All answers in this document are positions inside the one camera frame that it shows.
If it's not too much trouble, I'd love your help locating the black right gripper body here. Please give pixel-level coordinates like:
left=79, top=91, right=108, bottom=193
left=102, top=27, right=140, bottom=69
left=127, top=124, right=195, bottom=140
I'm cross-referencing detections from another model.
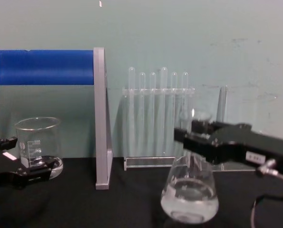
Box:
left=209, top=122, right=283, bottom=179

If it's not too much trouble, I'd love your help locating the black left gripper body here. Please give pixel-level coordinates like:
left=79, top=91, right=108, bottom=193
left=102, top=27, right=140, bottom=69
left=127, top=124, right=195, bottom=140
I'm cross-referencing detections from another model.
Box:
left=0, top=144, right=23, bottom=184

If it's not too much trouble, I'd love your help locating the clear glass conical flask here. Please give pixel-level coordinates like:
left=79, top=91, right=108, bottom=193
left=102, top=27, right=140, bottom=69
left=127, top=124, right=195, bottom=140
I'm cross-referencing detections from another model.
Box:
left=160, top=110, right=220, bottom=224

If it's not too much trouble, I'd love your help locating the clear acrylic stand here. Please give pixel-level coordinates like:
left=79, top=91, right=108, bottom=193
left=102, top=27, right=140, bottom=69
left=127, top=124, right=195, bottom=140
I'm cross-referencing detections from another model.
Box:
left=212, top=85, right=260, bottom=172

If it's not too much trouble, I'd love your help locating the clear glass beaker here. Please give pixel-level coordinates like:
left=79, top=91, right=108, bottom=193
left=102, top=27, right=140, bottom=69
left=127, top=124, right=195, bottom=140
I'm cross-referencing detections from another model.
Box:
left=14, top=116, right=64, bottom=180

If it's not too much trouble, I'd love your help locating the clear test tube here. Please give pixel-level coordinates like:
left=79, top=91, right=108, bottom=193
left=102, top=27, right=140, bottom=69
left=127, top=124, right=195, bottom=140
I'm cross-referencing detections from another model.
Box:
left=138, top=72, right=146, bottom=157
left=128, top=66, right=136, bottom=157
left=181, top=72, right=189, bottom=114

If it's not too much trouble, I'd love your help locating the clear acrylic tube rack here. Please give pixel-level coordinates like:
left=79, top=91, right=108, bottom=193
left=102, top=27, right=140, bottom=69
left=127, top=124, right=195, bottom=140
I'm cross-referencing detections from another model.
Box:
left=121, top=87, right=196, bottom=171

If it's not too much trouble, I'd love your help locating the blue foam stand bar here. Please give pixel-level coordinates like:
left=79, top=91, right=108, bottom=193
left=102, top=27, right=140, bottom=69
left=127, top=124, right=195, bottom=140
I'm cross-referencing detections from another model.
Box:
left=0, top=49, right=95, bottom=86

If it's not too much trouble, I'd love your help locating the grey stand upright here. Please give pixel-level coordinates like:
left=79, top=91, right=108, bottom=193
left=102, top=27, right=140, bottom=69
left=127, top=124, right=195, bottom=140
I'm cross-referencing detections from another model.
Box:
left=93, top=47, right=114, bottom=191

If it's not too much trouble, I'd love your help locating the black table cloth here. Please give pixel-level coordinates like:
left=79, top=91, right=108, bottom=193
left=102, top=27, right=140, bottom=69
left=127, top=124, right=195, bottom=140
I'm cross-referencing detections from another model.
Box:
left=0, top=156, right=283, bottom=228

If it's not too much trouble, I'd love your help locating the dark cable with silver plug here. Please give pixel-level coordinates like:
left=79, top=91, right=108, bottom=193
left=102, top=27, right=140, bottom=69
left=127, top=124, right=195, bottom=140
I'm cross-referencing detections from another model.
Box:
left=250, top=159, right=283, bottom=228

